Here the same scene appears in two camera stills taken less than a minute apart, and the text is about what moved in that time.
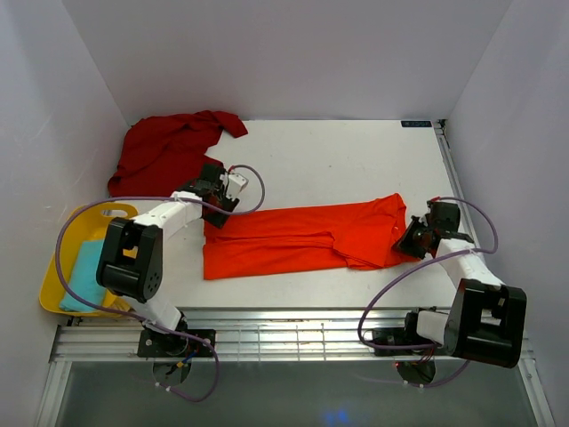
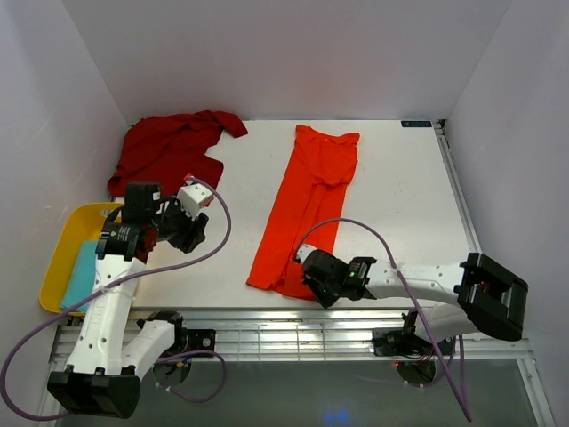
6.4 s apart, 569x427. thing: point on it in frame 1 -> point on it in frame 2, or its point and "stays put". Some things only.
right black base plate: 402,336 stays put
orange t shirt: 358,234 -> 311,194
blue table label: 416,124 stays put
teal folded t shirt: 84,279 stays put
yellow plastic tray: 89,223 stays put
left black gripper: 217,221 -> 190,238
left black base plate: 153,344 stays put
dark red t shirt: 162,153 stays put
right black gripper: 404,243 -> 326,302
